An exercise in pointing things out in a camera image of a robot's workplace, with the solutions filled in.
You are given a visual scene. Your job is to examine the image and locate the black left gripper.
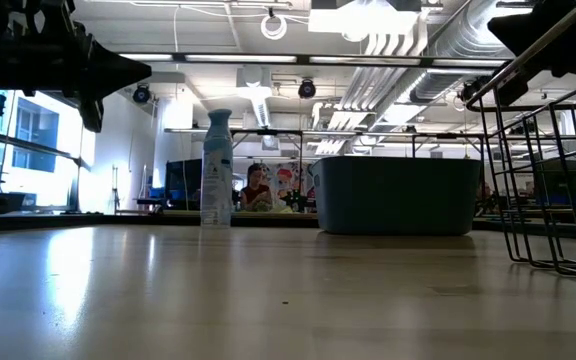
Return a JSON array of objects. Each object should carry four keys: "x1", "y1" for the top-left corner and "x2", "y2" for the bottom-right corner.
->
[{"x1": 50, "y1": 0, "x2": 153, "y2": 101}]

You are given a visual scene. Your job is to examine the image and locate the bright window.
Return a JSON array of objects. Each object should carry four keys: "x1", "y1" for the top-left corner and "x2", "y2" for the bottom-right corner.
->
[{"x1": 0, "y1": 89, "x2": 94, "y2": 214}]

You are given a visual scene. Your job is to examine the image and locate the black monitor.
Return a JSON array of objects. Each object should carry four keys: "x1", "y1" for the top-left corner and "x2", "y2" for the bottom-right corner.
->
[{"x1": 164, "y1": 158, "x2": 203, "y2": 211}]

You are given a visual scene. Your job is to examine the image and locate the long ceiling light bar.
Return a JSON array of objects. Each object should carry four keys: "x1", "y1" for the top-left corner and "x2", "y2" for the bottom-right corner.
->
[{"x1": 117, "y1": 51, "x2": 514, "y2": 70}]

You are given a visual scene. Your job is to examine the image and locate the white ceiling air vent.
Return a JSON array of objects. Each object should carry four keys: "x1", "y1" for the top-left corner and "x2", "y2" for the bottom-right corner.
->
[{"x1": 235, "y1": 64, "x2": 275, "y2": 129}]

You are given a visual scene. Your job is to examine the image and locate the pale blue spray bottle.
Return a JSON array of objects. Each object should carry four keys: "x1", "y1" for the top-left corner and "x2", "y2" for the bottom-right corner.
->
[{"x1": 199, "y1": 108, "x2": 234, "y2": 227}]

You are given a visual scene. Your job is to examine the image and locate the person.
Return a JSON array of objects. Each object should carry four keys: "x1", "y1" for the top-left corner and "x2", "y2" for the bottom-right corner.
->
[{"x1": 240, "y1": 162, "x2": 274, "y2": 211}]

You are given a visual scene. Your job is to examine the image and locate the grey plastic basket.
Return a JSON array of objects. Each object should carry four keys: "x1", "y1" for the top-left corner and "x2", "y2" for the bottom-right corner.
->
[{"x1": 309, "y1": 155, "x2": 483, "y2": 237}]

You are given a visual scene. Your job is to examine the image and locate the colourful poster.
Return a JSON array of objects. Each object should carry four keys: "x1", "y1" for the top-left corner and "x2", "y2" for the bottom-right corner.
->
[{"x1": 247, "y1": 160, "x2": 317, "y2": 211}]

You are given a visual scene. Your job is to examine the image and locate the metal wire basket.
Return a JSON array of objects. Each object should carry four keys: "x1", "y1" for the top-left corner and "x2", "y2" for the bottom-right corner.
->
[{"x1": 464, "y1": 0, "x2": 576, "y2": 285}]

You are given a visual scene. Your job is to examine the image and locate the silver ventilation duct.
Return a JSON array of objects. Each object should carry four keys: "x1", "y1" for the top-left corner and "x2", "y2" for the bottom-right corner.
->
[{"x1": 410, "y1": 0, "x2": 519, "y2": 104}]

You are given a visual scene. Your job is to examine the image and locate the black aluminium table frame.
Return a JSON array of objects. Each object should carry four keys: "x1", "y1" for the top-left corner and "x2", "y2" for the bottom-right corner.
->
[{"x1": 0, "y1": 212, "x2": 576, "y2": 239}]

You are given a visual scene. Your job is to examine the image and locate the white cable coil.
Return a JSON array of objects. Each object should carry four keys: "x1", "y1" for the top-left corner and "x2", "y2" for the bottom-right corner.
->
[{"x1": 259, "y1": 7, "x2": 289, "y2": 42}]

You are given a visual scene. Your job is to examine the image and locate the black metal rack frame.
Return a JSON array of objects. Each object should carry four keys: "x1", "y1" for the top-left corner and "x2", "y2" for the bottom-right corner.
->
[{"x1": 163, "y1": 127, "x2": 485, "y2": 214}]

